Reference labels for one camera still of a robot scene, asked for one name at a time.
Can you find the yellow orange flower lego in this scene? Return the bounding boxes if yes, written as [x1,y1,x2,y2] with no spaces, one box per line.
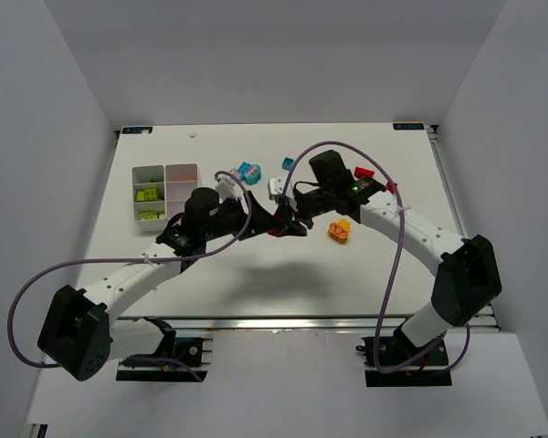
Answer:
[327,218,351,245]

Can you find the pale lime lego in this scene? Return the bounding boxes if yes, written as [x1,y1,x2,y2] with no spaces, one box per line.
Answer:
[139,212,158,220]

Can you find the lime rounded lego brick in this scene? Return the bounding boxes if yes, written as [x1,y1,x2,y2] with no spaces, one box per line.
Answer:
[135,187,162,203]

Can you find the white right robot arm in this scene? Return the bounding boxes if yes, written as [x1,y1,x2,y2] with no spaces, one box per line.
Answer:
[268,150,502,360]

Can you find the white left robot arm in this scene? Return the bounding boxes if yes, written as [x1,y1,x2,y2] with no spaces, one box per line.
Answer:
[37,187,293,381]

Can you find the teal printed round lego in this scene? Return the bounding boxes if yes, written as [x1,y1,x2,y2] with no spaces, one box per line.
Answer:
[243,164,261,185]

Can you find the blue long lego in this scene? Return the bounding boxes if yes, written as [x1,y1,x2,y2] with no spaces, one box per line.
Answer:
[237,162,251,178]

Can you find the teal small lego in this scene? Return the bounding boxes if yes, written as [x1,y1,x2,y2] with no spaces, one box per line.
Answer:
[281,157,294,171]

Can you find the white compartment container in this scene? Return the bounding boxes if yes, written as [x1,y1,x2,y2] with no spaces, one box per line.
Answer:
[132,163,201,234]

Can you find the blue label right corner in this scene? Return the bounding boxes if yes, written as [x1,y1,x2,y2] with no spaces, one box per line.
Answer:
[392,122,425,130]

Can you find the blue label corner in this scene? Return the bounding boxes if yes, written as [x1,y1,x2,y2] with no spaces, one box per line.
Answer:
[392,122,425,130]
[121,126,153,135]

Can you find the blue label left corner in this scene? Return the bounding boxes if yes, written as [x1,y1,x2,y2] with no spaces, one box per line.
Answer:
[121,126,153,135]

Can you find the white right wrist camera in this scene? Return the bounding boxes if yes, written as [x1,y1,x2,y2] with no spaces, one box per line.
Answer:
[267,177,294,203]

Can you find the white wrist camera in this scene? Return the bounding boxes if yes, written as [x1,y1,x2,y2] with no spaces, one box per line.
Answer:
[267,177,294,203]
[215,169,241,202]

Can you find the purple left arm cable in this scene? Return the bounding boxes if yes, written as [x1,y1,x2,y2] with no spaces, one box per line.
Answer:
[7,170,253,382]

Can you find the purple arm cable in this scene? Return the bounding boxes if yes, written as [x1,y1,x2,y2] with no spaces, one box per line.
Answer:
[282,141,471,375]
[7,170,253,382]

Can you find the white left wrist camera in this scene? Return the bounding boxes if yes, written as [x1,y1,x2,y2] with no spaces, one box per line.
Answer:
[215,169,241,202]

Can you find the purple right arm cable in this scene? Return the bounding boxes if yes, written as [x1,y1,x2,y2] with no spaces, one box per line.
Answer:
[282,141,471,375]

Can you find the aluminium table front rail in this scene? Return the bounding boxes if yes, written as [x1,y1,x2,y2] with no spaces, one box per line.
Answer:
[113,312,501,332]

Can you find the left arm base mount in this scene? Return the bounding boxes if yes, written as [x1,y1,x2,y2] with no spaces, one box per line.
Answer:
[116,318,213,383]

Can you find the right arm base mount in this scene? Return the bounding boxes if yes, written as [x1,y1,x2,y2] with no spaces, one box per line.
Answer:
[355,336,452,388]

